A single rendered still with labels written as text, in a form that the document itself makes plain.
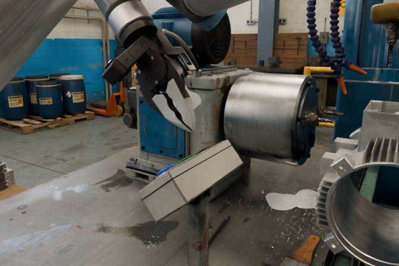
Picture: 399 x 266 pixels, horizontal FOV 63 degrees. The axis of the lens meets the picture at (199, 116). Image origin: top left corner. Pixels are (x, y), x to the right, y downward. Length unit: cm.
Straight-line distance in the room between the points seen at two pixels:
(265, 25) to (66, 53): 385
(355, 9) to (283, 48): 483
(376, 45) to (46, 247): 103
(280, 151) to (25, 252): 63
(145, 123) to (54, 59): 589
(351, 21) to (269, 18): 484
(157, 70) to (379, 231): 46
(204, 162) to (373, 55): 75
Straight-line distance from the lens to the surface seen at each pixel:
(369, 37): 111
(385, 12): 85
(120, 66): 51
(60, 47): 693
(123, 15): 61
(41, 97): 539
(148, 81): 58
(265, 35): 592
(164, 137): 97
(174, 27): 102
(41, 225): 95
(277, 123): 82
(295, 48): 587
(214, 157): 51
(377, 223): 67
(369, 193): 84
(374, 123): 56
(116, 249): 80
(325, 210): 53
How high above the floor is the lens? 125
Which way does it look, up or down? 13 degrees down
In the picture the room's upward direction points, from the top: straight up
